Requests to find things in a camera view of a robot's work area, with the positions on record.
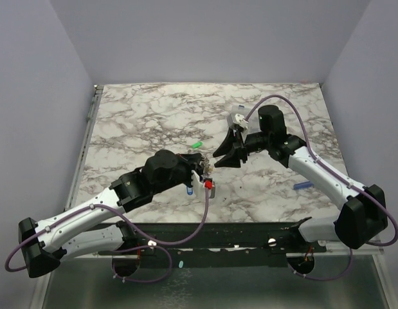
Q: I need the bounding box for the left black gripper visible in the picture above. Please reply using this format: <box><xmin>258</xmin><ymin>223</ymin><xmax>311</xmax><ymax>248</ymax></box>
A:
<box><xmin>153</xmin><ymin>154</ymin><xmax>204</xmax><ymax>196</ymax></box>

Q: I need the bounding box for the green key tag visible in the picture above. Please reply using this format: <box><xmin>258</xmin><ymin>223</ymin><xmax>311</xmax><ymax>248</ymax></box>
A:
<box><xmin>192</xmin><ymin>142</ymin><xmax>203</xmax><ymax>149</ymax></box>

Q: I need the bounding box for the blue key tag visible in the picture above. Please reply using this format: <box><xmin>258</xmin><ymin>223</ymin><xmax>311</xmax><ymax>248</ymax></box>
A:
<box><xmin>186</xmin><ymin>187</ymin><xmax>194</xmax><ymax>196</ymax></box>

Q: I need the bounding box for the bunch of silver keys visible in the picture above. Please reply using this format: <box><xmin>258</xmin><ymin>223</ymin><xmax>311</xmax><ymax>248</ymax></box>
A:
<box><xmin>200</xmin><ymin>156</ymin><xmax>214</xmax><ymax>177</ymax></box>

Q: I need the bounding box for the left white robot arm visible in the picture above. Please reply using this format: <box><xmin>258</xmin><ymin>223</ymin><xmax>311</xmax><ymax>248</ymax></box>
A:
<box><xmin>18</xmin><ymin>150</ymin><xmax>210</xmax><ymax>278</ymax></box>

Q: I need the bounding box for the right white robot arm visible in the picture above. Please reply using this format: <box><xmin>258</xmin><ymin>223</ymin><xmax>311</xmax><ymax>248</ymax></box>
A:
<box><xmin>213</xmin><ymin>105</ymin><xmax>388</xmax><ymax>252</ymax></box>

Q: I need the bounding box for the blue red marker pen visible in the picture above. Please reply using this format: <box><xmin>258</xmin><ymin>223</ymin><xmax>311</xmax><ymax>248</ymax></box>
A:
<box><xmin>293</xmin><ymin>181</ymin><xmax>314</xmax><ymax>191</ymax></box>

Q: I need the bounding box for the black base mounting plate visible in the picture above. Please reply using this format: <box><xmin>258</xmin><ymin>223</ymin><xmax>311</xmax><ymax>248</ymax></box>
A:
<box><xmin>101</xmin><ymin>222</ymin><xmax>326</xmax><ymax>272</ymax></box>

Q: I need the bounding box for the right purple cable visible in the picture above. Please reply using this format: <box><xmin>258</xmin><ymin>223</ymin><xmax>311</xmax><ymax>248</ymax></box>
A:
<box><xmin>245</xmin><ymin>94</ymin><xmax>398</xmax><ymax>282</ymax></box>

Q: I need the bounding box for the purple cable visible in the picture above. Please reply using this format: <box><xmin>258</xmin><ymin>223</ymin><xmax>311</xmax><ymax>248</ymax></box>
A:
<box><xmin>245</xmin><ymin>94</ymin><xmax>398</xmax><ymax>282</ymax></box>
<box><xmin>5</xmin><ymin>188</ymin><xmax>210</xmax><ymax>284</ymax></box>

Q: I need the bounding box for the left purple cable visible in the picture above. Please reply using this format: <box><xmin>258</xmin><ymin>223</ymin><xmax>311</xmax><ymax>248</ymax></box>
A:
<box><xmin>5</xmin><ymin>188</ymin><xmax>210</xmax><ymax>284</ymax></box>

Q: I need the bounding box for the left side aluminium rail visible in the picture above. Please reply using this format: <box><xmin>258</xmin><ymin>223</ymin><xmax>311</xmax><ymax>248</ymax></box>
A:
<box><xmin>64</xmin><ymin>84</ymin><xmax>104</xmax><ymax>211</ymax></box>

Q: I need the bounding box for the aluminium frame rail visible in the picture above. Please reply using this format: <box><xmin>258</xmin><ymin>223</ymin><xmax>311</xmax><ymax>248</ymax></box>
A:
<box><xmin>44</xmin><ymin>231</ymin><xmax>384</xmax><ymax>258</ymax></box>

